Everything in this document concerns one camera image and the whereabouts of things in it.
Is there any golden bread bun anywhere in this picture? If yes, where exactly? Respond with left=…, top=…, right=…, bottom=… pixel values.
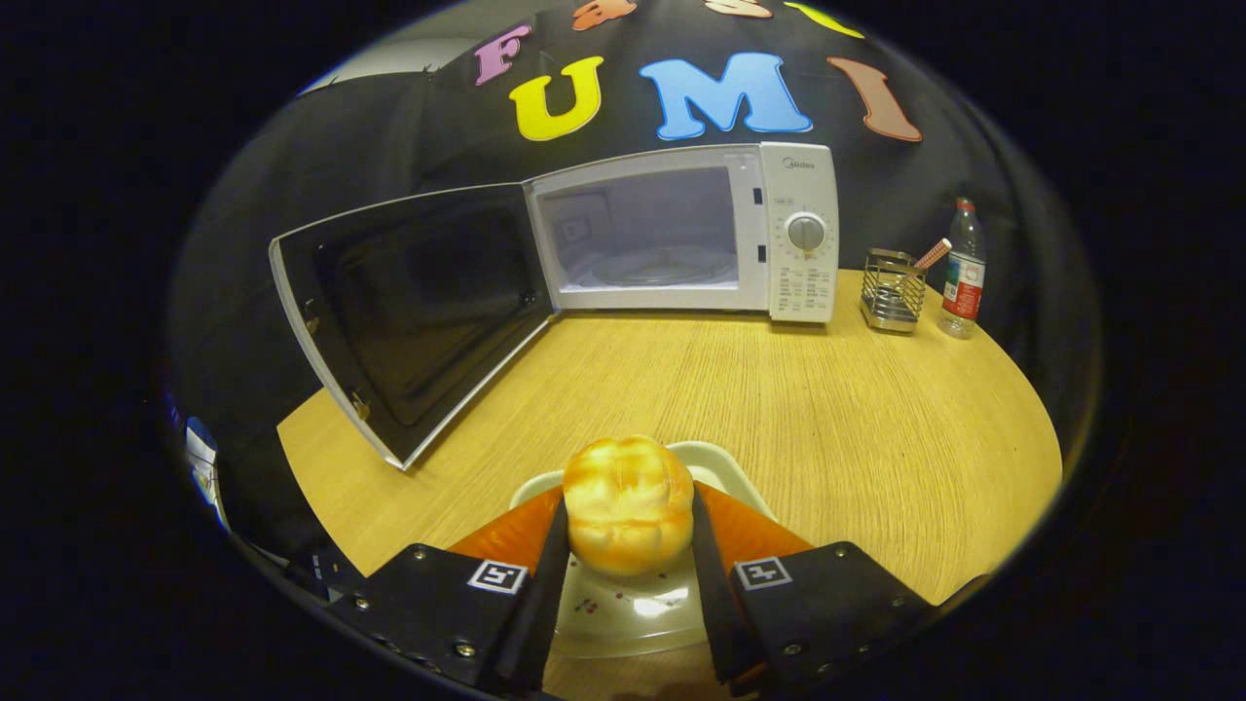
left=563, top=435, right=696, bottom=577

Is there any white microwave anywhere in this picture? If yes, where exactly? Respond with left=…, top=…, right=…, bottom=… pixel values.
left=269, top=142, right=840, bottom=471

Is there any glass turntable plate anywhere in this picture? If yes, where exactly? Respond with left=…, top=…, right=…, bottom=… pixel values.
left=592, top=245, right=738, bottom=288

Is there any metal wire basket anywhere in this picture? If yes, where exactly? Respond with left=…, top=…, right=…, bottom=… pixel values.
left=861, top=248, right=928, bottom=335

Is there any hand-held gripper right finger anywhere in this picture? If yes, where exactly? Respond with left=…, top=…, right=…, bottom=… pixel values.
left=689, top=482, right=935, bottom=694

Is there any red label plastic bottle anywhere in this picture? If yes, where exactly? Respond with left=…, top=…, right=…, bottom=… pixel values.
left=939, top=198, right=987, bottom=340

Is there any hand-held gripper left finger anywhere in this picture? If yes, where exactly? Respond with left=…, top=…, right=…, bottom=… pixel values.
left=331, top=485, right=570, bottom=694

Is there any white plate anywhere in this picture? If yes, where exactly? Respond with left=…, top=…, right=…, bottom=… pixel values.
left=508, top=440, right=780, bottom=660

